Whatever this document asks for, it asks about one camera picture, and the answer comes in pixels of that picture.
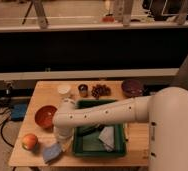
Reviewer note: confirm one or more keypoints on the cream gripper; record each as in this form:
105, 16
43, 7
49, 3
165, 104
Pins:
65, 143

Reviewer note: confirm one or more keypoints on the blue sponge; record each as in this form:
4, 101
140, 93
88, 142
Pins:
52, 152

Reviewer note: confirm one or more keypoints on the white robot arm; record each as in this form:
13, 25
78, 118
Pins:
165, 113

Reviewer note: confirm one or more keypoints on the red bowl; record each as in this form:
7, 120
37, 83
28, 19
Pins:
44, 116

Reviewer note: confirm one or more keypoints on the green plastic tray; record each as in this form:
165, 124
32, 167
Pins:
91, 146

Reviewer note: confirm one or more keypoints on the dark scrub brush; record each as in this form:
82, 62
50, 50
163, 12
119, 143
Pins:
91, 130

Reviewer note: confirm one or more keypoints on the peach apple fruit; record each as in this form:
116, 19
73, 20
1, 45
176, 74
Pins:
29, 141

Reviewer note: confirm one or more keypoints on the grey folded cloth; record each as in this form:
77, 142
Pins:
107, 138

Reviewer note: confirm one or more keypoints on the white cup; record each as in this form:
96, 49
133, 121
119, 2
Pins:
64, 90

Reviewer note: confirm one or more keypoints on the small dark can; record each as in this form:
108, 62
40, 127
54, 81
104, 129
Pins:
83, 90

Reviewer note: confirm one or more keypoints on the blue power box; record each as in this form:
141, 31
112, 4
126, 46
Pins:
18, 112

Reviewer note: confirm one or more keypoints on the bunch of dark grapes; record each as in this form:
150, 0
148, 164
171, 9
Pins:
100, 90

